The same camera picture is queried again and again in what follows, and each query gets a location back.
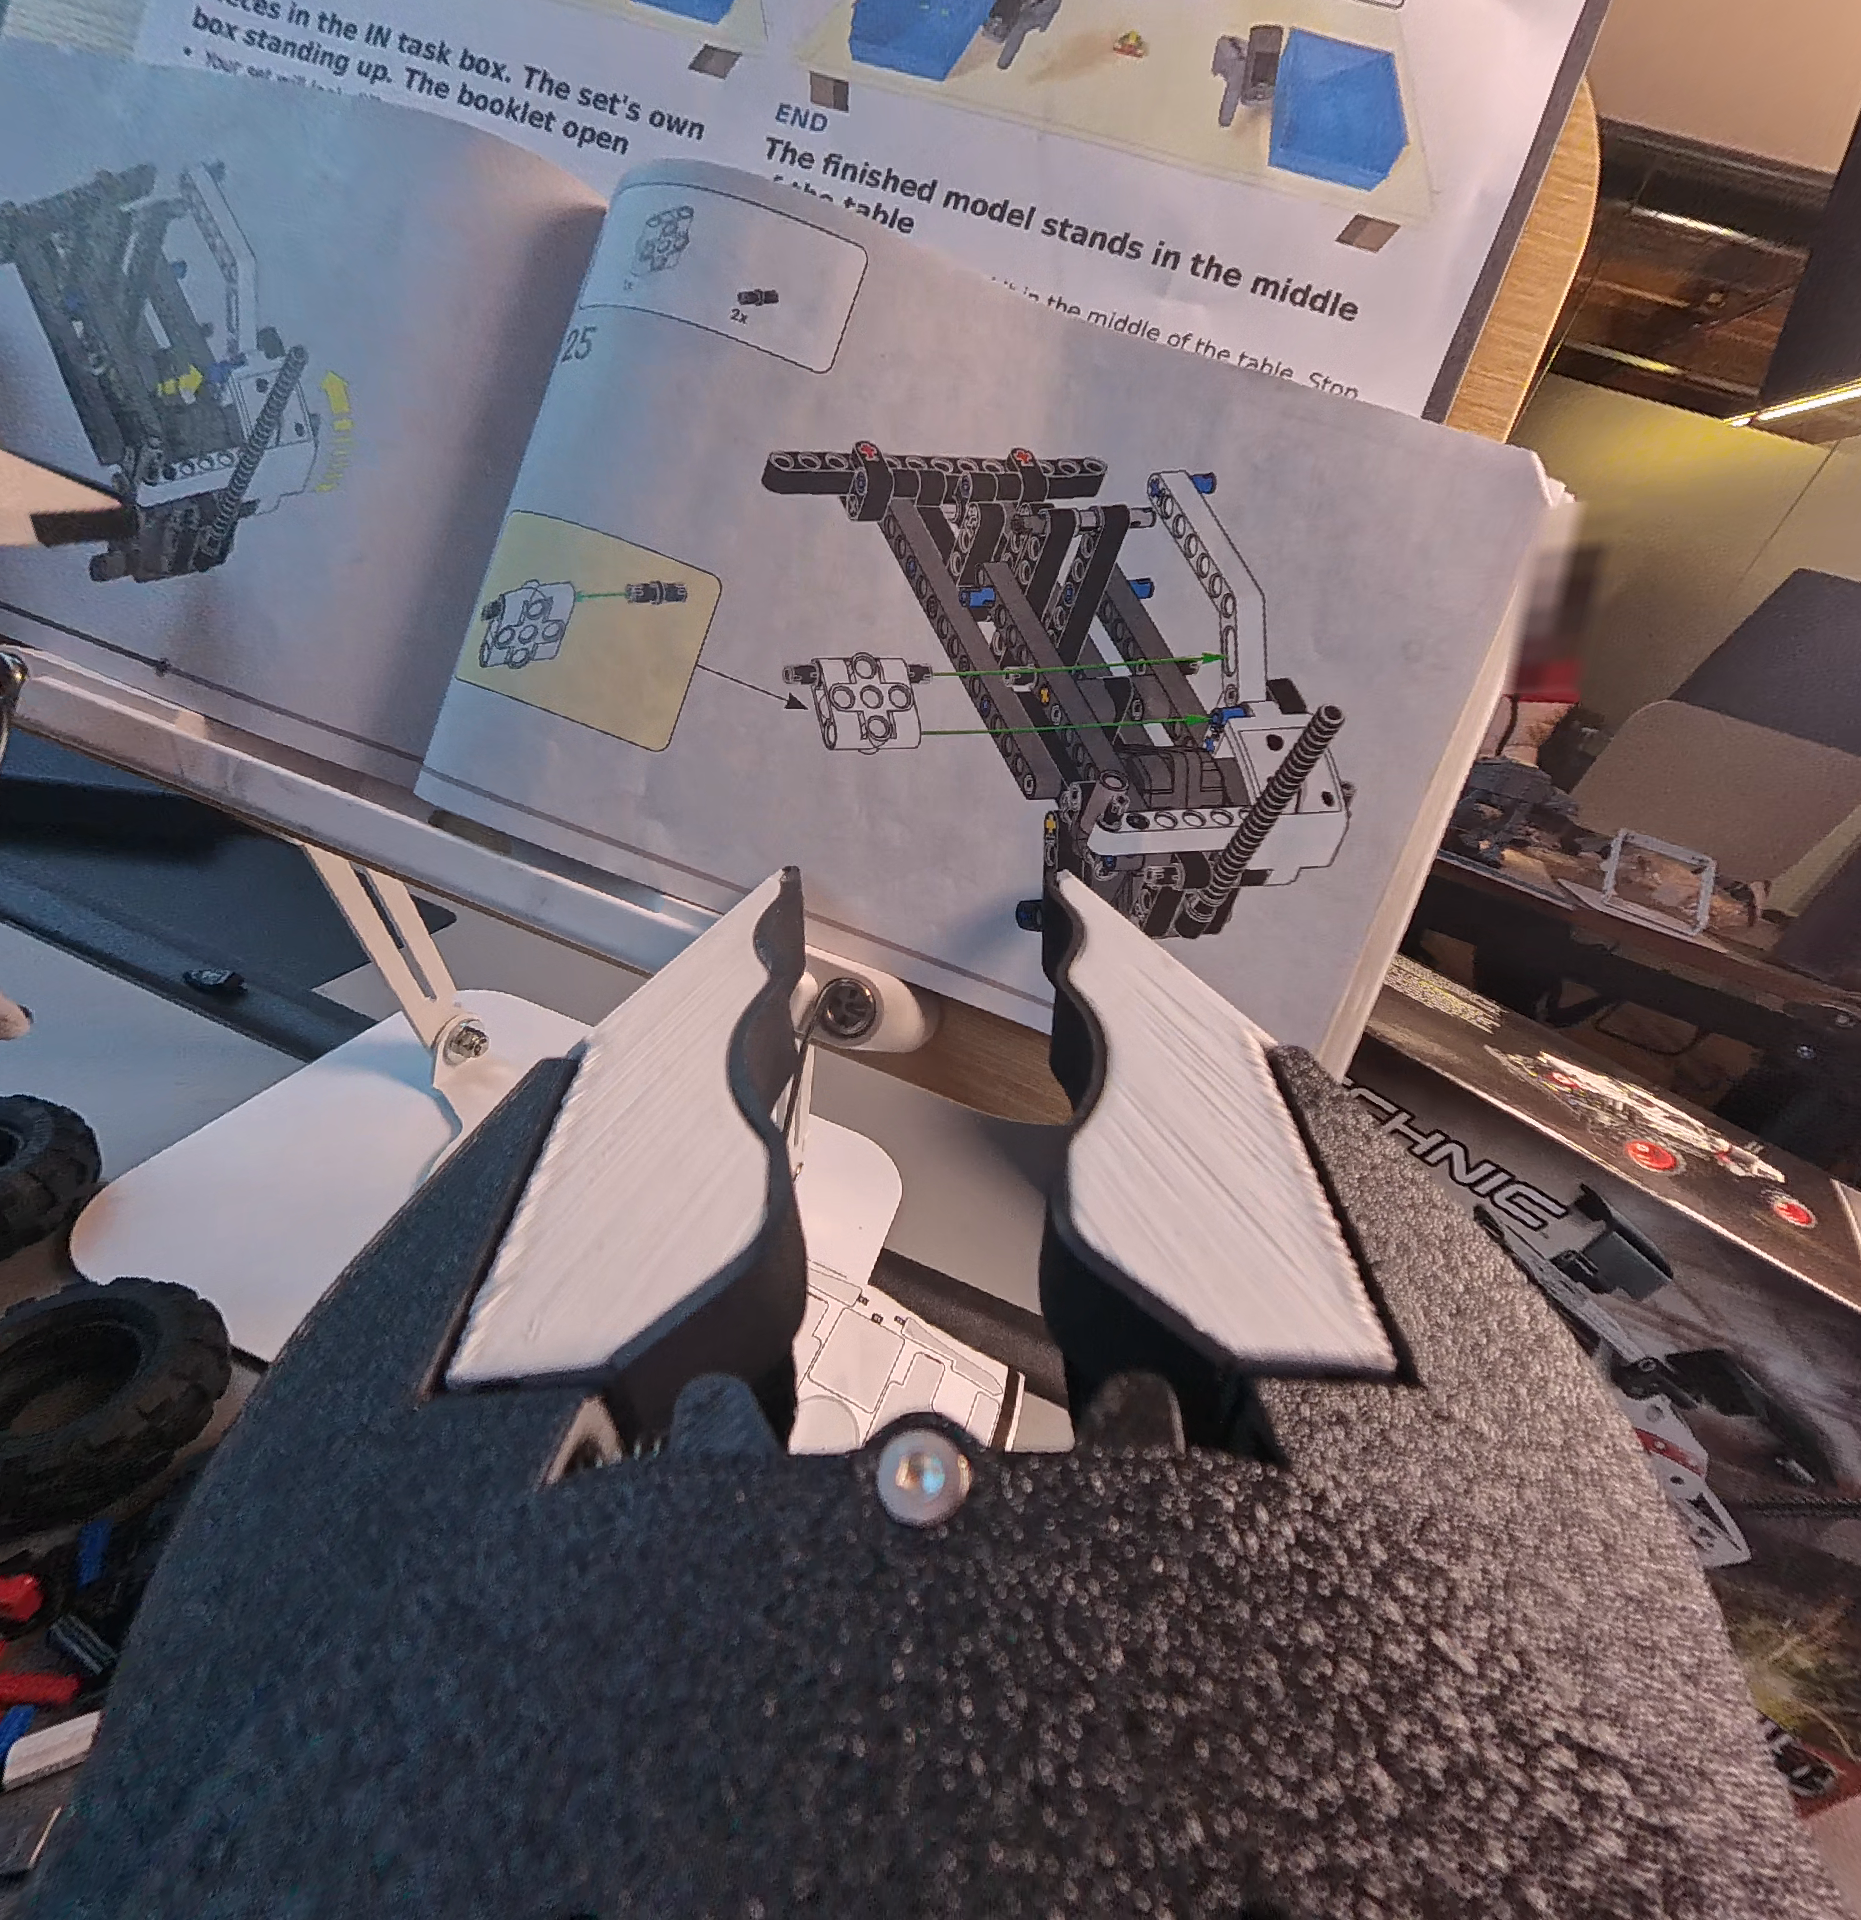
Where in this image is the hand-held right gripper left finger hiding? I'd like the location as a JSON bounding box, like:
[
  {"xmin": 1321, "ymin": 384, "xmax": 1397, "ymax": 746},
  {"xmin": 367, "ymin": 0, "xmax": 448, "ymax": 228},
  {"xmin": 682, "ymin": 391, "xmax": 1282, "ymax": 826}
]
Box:
[{"xmin": 442, "ymin": 867, "xmax": 812, "ymax": 1388}]

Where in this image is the grey lounge chair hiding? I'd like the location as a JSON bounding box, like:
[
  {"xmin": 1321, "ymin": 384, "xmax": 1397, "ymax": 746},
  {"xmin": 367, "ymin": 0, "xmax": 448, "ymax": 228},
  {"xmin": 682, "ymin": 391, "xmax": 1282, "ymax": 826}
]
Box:
[{"xmin": 1566, "ymin": 565, "xmax": 1861, "ymax": 918}]

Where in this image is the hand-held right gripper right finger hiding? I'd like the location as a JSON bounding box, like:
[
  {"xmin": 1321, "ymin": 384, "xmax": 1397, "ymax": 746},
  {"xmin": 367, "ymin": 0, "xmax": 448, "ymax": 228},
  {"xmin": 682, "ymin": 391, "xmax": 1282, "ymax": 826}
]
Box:
[{"xmin": 1043, "ymin": 868, "xmax": 1400, "ymax": 1378}]

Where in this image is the black toy tire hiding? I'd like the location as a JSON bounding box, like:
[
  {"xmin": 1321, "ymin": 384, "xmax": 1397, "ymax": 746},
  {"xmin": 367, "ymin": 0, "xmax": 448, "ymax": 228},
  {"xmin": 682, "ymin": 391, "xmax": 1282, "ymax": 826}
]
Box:
[
  {"xmin": 0, "ymin": 1278, "xmax": 238, "ymax": 1550},
  {"xmin": 0, "ymin": 1092, "xmax": 103, "ymax": 1273}
]

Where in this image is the white sticker sheet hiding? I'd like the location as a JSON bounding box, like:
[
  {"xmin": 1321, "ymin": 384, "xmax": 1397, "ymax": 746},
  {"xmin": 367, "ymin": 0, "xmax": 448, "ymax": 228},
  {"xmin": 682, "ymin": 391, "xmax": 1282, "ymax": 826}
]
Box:
[{"xmin": 793, "ymin": 1257, "xmax": 1022, "ymax": 1453}]

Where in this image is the white book stand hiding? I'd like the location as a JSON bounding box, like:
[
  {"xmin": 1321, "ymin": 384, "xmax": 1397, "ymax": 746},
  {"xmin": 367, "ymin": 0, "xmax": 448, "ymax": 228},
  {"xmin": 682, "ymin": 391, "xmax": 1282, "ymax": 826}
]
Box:
[{"xmin": 0, "ymin": 75, "xmax": 1605, "ymax": 1369}]

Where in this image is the instruction booklet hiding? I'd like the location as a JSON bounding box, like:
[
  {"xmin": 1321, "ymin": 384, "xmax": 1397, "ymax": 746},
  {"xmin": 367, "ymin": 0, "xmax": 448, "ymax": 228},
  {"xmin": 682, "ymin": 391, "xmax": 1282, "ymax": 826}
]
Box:
[{"xmin": 0, "ymin": 38, "xmax": 1562, "ymax": 1053}]

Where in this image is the clear acrylic stand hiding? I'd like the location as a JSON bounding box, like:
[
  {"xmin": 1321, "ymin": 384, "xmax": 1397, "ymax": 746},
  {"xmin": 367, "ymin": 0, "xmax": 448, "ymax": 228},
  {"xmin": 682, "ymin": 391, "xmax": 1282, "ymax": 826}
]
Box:
[{"xmin": 1602, "ymin": 826, "xmax": 1724, "ymax": 919}]

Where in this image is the grey toy walker model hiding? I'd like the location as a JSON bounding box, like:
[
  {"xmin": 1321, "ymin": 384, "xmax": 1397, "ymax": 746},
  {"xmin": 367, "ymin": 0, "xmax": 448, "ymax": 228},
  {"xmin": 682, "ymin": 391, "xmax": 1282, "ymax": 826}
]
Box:
[{"xmin": 1448, "ymin": 756, "xmax": 1584, "ymax": 872}]

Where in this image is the toy truck set box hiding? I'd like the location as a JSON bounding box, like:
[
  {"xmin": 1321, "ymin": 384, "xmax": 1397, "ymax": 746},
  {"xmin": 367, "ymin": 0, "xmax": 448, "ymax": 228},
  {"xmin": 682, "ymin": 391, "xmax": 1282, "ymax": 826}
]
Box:
[{"xmin": 1321, "ymin": 960, "xmax": 1861, "ymax": 1920}]

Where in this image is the printed task sheet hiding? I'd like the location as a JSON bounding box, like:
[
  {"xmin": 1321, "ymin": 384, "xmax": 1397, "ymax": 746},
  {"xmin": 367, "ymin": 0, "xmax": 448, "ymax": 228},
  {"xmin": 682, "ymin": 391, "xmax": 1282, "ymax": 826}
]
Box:
[{"xmin": 136, "ymin": 0, "xmax": 1614, "ymax": 422}]

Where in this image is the background work table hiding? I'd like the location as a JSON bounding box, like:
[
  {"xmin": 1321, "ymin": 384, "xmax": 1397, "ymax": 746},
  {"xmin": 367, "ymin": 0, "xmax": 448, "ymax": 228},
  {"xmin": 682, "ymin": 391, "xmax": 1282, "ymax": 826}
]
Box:
[{"xmin": 1433, "ymin": 840, "xmax": 1861, "ymax": 1053}]

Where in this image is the pile of small brick parts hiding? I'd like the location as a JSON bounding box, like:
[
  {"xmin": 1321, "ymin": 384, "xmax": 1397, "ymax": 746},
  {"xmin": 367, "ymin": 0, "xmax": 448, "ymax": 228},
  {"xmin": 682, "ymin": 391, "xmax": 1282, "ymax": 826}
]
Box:
[{"xmin": 0, "ymin": 1514, "xmax": 123, "ymax": 1802}]

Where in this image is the grey desk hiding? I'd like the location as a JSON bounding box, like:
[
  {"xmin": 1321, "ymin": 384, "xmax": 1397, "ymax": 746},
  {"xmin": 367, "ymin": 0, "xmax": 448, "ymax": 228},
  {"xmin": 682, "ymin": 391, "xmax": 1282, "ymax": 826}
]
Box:
[{"xmin": 0, "ymin": 810, "xmax": 1088, "ymax": 1920}]

